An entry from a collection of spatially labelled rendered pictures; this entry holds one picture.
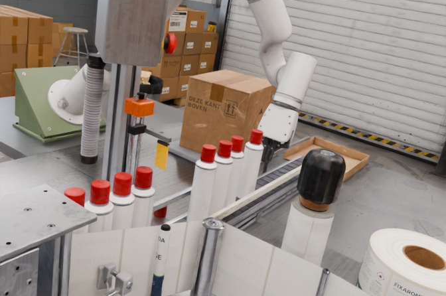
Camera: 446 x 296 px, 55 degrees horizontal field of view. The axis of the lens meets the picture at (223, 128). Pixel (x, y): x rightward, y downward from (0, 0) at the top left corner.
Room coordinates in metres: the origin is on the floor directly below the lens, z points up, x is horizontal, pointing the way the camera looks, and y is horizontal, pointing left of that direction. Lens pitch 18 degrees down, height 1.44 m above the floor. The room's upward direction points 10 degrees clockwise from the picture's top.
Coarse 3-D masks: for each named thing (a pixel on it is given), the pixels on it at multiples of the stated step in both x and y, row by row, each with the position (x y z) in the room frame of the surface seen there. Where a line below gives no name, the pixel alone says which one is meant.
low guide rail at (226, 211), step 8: (296, 168) 1.34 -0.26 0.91; (288, 176) 1.27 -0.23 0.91; (272, 184) 1.18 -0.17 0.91; (280, 184) 1.23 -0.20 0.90; (256, 192) 1.10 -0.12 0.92; (264, 192) 1.14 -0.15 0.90; (240, 200) 1.04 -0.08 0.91; (248, 200) 1.07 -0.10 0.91; (224, 208) 0.98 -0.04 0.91; (232, 208) 1.00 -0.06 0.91; (208, 216) 0.93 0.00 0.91; (216, 216) 0.94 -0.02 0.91; (224, 216) 0.97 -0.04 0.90
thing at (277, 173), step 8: (296, 160) 1.51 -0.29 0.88; (280, 168) 1.41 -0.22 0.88; (288, 168) 1.42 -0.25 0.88; (264, 176) 1.31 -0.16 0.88; (272, 176) 1.32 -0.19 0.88; (280, 176) 1.34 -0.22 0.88; (296, 176) 1.36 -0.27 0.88; (256, 184) 1.24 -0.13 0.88; (264, 184) 1.25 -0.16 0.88; (288, 184) 1.28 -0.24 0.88; (272, 192) 1.20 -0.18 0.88; (256, 200) 1.12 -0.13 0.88; (240, 208) 1.06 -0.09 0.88; (248, 208) 1.07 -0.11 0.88; (232, 216) 1.01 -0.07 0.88
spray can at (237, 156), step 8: (232, 136) 1.05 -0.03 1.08; (240, 136) 1.06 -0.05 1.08; (240, 144) 1.03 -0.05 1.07; (232, 152) 1.03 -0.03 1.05; (240, 152) 1.04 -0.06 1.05; (240, 160) 1.03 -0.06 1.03; (232, 168) 1.02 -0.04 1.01; (240, 168) 1.03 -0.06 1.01; (232, 176) 1.02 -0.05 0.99; (232, 184) 1.02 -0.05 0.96; (232, 192) 1.03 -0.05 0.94; (232, 200) 1.03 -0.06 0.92
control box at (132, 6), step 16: (112, 0) 0.71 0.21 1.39; (128, 0) 0.72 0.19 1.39; (144, 0) 0.73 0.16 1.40; (160, 0) 0.74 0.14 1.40; (112, 16) 0.71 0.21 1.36; (128, 16) 0.72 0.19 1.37; (144, 16) 0.73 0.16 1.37; (160, 16) 0.75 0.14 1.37; (96, 32) 0.84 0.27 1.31; (112, 32) 0.72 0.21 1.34; (128, 32) 0.73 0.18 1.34; (144, 32) 0.74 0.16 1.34; (160, 32) 0.75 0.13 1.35; (112, 48) 0.72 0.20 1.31; (128, 48) 0.73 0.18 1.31; (144, 48) 0.74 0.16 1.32; (160, 48) 0.75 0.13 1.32; (128, 64) 0.73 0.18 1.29; (144, 64) 0.74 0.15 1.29
